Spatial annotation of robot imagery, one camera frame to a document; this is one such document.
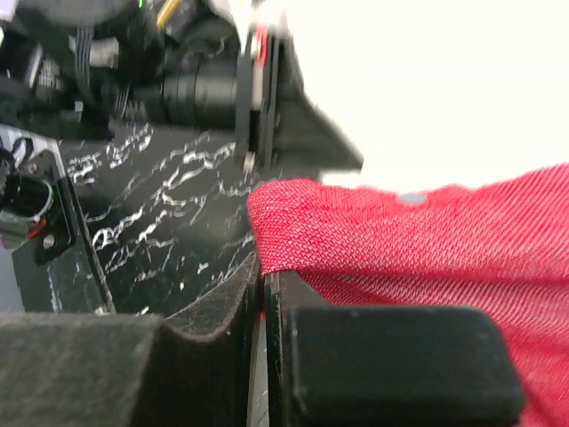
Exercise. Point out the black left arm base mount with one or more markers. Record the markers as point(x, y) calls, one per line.
point(34, 194)

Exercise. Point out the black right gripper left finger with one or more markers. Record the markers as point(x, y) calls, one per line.
point(191, 369)

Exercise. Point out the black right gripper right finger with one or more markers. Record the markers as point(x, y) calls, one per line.
point(383, 365)

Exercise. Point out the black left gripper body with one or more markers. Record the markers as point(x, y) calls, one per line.
point(221, 84)

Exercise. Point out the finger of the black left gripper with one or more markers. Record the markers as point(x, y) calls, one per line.
point(302, 137)

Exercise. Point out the red patterned pillowcase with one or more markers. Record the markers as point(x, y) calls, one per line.
point(501, 248)

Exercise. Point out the white pillow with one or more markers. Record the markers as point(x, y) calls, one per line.
point(431, 93)

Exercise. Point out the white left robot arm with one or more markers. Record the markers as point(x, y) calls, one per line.
point(69, 69)

